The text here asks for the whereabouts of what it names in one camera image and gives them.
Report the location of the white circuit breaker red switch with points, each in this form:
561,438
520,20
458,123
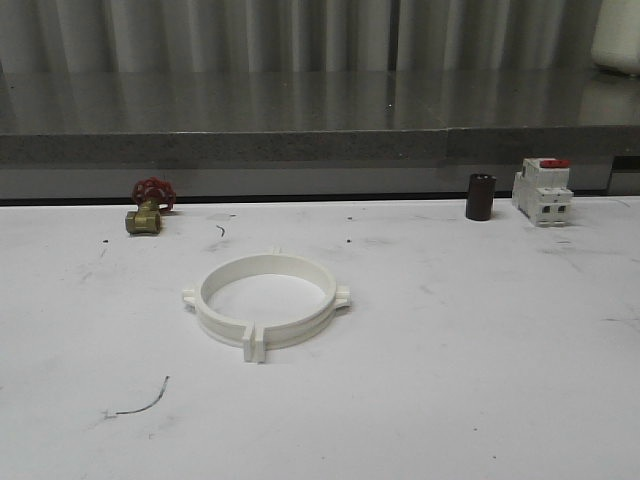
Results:
540,191

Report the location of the white half-ring pipe clamp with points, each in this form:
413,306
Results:
242,334

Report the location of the brass valve red handwheel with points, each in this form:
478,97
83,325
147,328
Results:
153,197

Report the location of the white container in background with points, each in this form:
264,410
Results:
616,39

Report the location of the dark brown cylindrical coupling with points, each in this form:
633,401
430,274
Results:
480,195

